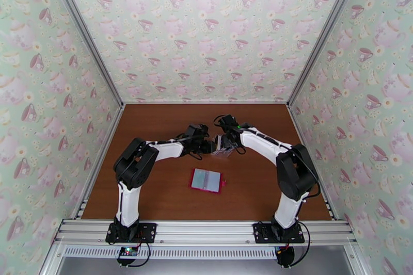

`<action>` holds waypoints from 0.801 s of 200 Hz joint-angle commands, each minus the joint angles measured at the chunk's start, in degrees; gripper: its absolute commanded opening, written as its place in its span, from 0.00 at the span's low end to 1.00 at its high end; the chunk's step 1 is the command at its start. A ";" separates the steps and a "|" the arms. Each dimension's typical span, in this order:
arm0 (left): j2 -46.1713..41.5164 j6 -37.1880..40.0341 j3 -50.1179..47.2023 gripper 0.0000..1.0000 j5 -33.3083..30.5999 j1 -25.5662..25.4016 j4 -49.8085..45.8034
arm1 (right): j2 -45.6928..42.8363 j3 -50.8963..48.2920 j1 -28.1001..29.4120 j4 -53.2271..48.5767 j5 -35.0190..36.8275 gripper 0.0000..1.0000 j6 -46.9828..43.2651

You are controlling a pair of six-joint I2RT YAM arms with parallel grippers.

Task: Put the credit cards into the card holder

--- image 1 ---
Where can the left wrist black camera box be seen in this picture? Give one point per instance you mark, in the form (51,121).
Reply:
(197,130)

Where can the black controller board mount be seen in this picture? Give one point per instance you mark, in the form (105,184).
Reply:
(128,251)
(285,256)

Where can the short aluminium table rail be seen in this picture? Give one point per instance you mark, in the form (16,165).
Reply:
(206,102)

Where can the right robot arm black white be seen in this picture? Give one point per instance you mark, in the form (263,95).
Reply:
(267,145)

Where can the clear acrylic card stand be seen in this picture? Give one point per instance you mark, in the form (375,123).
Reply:
(222,153)

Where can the aluminium frame post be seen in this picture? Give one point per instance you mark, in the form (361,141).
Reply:
(326,30)
(84,30)

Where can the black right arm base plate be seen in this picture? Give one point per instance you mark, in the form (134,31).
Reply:
(263,232)

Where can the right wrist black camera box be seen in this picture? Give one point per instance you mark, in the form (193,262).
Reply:
(228,121)

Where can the red card holder wallet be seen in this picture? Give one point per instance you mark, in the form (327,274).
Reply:
(206,180)

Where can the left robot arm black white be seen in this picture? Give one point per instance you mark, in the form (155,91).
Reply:
(167,151)

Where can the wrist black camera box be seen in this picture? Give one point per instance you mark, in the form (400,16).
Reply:
(228,121)
(197,130)

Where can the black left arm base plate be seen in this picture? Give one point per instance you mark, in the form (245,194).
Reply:
(146,230)

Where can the wide aluminium mounting rail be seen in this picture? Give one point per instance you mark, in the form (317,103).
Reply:
(206,230)

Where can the aluminium table side rail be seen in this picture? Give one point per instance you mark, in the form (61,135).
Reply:
(302,135)
(109,135)

